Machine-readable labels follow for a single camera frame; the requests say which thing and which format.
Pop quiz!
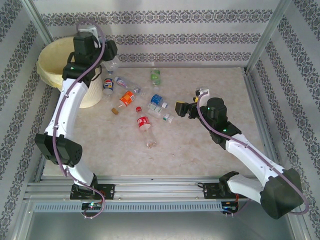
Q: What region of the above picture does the green label white-cap bottle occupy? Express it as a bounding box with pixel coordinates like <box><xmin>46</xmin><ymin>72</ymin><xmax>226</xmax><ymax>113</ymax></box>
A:
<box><xmin>149</xmin><ymin>68</ymin><xmax>162</xmax><ymax>90</ymax></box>

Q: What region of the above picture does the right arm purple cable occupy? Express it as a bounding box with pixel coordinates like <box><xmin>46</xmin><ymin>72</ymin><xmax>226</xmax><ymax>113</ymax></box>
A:
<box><xmin>196</xmin><ymin>90</ymin><xmax>310</xmax><ymax>216</ymax></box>

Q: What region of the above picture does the capless green-white label bottle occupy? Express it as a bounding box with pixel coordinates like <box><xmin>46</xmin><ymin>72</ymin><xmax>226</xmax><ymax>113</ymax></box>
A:
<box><xmin>146</xmin><ymin>102</ymin><xmax>175</xmax><ymax>124</ymax></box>

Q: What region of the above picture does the yellow plastic bin liner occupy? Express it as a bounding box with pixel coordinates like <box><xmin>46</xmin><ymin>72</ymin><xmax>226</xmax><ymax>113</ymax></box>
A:
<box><xmin>36</xmin><ymin>37</ymin><xmax>77</xmax><ymax>88</ymax></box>

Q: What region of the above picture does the Ganten purple label bottle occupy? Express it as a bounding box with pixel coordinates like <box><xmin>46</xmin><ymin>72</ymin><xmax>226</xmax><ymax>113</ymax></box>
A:
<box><xmin>113</xmin><ymin>76</ymin><xmax>143</xmax><ymax>96</ymax></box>

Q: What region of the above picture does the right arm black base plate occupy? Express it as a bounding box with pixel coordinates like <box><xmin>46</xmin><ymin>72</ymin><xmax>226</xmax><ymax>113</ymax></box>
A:
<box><xmin>202</xmin><ymin>182</ymin><xmax>250</xmax><ymax>200</ymax></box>

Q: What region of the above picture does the aluminium side rail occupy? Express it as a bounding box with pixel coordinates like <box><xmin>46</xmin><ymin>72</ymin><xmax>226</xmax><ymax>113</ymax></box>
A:
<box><xmin>242</xmin><ymin>67</ymin><xmax>282</xmax><ymax>163</ymax></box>
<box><xmin>34</xmin><ymin>159</ymin><xmax>50</xmax><ymax>183</ymax></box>

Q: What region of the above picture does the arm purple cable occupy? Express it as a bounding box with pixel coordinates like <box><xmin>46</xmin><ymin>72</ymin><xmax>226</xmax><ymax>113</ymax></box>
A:
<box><xmin>46</xmin><ymin>21</ymin><xmax>106</xmax><ymax>221</ymax></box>
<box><xmin>196</xmin><ymin>90</ymin><xmax>310</xmax><ymax>216</ymax></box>

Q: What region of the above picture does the aluminium frame post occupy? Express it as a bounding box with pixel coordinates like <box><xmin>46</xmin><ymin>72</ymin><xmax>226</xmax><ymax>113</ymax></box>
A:
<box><xmin>246</xmin><ymin>0</ymin><xmax>293</xmax><ymax>75</ymax></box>
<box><xmin>24</xmin><ymin>0</ymin><xmax>56</xmax><ymax>50</ymax></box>

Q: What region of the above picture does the blue Pepsi label bottle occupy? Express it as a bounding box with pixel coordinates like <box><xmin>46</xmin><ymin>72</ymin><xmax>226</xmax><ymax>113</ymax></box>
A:
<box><xmin>101</xmin><ymin>77</ymin><xmax>116</xmax><ymax>102</ymax></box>

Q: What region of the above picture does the square clear white-label bottle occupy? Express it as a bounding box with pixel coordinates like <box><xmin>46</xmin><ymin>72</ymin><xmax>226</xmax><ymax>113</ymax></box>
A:
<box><xmin>102</xmin><ymin>57</ymin><xmax>120</xmax><ymax>73</ymax></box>

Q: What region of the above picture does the slotted grey cable tray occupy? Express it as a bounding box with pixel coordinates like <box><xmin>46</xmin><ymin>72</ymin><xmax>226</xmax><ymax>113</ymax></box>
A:
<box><xmin>32</xmin><ymin>201</ymin><xmax>225</xmax><ymax>213</ymax></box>

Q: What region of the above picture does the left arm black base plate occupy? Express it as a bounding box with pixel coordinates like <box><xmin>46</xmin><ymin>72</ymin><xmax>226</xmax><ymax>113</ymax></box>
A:
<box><xmin>69</xmin><ymin>183</ymin><xmax>116</xmax><ymax>200</ymax></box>

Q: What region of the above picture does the small blue label water bottle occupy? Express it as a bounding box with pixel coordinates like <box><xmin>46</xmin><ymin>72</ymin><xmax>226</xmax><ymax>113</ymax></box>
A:
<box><xmin>141</xmin><ymin>90</ymin><xmax>169</xmax><ymax>109</ymax></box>

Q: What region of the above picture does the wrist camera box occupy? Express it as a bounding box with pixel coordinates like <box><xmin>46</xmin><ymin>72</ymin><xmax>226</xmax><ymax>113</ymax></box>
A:
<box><xmin>195</xmin><ymin>86</ymin><xmax>210</xmax><ymax>102</ymax></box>
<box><xmin>77</xmin><ymin>24</ymin><xmax>102</xmax><ymax>48</ymax></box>

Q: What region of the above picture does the aluminium mounting rail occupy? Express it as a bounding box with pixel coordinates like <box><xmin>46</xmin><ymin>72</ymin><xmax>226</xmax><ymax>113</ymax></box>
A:
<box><xmin>24</xmin><ymin>174</ymin><xmax>253</xmax><ymax>201</ymax></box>

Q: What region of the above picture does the red label red-cap cola bottle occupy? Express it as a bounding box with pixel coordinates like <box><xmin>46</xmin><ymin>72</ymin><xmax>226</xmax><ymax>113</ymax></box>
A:
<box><xmin>135</xmin><ymin>106</ymin><xmax>158</xmax><ymax>149</ymax></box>

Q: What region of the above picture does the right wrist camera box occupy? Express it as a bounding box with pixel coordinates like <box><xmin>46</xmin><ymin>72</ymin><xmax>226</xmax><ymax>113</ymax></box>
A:
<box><xmin>195</xmin><ymin>86</ymin><xmax>210</xmax><ymax>102</ymax></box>

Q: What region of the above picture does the orange label gold-cap bottle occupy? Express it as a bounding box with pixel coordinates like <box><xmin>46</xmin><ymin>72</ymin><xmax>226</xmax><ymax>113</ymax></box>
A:
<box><xmin>111</xmin><ymin>90</ymin><xmax>137</xmax><ymax>115</ymax></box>

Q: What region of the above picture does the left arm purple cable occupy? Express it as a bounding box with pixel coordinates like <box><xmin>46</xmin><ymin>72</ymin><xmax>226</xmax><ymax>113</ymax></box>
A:
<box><xmin>46</xmin><ymin>21</ymin><xmax>106</xmax><ymax>221</ymax></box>

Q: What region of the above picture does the white ribbed plastic bin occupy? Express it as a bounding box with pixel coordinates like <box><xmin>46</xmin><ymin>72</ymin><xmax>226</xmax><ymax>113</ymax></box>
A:
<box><xmin>58</xmin><ymin>69</ymin><xmax>105</xmax><ymax>109</ymax></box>

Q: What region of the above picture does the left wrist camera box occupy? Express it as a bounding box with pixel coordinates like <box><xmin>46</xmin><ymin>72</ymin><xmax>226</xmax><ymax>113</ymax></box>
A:
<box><xmin>77</xmin><ymin>24</ymin><xmax>102</xmax><ymax>48</ymax></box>

